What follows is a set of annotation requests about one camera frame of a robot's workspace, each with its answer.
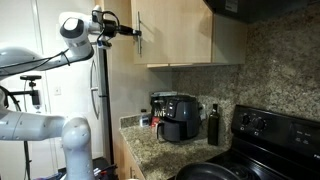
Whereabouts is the light wood overhead cabinet body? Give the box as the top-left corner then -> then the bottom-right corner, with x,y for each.
146,13 -> 248,70

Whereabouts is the black frying pan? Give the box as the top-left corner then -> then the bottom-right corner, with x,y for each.
174,161 -> 241,180

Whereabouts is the white interior door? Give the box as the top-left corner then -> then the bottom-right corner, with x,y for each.
33,0 -> 98,162

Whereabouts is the black stove knob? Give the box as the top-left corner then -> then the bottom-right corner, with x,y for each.
253,118 -> 267,132
240,113 -> 252,126

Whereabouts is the light wood base cabinet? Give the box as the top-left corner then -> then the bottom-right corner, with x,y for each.
113,131 -> 146,180

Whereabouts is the stainless steel refrigerator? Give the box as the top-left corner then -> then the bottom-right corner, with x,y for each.
89,39 -> 114,164

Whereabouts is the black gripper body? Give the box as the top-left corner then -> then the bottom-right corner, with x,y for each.
99,19 -> 122,39

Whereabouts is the small jar with black lid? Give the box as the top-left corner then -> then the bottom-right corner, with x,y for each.
139,108 -> 152,128

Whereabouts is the black electric stove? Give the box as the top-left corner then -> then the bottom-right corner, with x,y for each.
168,103 -> 320,180

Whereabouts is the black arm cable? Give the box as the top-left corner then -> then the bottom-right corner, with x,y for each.
0,9 -> 122,73

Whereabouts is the small red package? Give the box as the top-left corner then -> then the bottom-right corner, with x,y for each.
150,116 -> 161,132

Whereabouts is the dark glass oil bottle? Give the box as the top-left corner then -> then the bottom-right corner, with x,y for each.
207,103 -> 221,147

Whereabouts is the curved refrigerator door handle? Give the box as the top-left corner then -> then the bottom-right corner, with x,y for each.
89,60 -> 101,120

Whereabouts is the metal bar cabinet handle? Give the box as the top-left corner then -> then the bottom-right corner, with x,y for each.
136,11 -> 144,56

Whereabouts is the black camera tripod stand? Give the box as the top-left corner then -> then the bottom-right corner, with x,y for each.
12,74 -> 43,180

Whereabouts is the white backsplash outlet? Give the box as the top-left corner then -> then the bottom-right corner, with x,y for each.
199,103 -> 207,122

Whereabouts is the black air fryer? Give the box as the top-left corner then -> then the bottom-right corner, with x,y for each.
149,91 -> 202,144

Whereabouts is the black range hood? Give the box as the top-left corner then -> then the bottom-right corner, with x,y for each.
203,0 -> 320,25

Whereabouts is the wide light wood cabinet door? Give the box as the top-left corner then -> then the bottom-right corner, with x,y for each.
130,0 -> 214,66

